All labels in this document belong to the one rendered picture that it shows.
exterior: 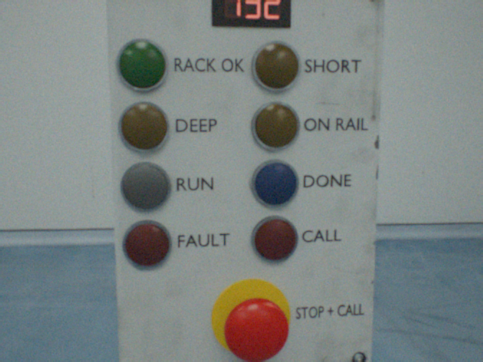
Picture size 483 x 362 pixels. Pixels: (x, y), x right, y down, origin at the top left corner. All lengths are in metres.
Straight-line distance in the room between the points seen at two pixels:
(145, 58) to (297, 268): 0.16
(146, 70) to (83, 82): 3.47
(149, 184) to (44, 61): 3.54
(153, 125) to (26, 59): 3.57
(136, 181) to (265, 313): 0.11
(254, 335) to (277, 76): 0.16
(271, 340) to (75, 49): 3.54
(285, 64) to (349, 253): 0.13
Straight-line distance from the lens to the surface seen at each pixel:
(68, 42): 3.82
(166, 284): 0.35
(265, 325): 0.34
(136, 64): 0.32
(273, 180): 0.33
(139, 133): 0.32
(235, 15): 0.34
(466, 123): 4.14
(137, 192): 0.33
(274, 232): 0.34
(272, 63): 0.33
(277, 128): 0.33
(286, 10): 0.34
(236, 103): 0.33
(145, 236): 0.33
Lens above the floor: 0.99
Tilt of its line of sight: 9 degrees down
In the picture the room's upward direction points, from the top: straight up
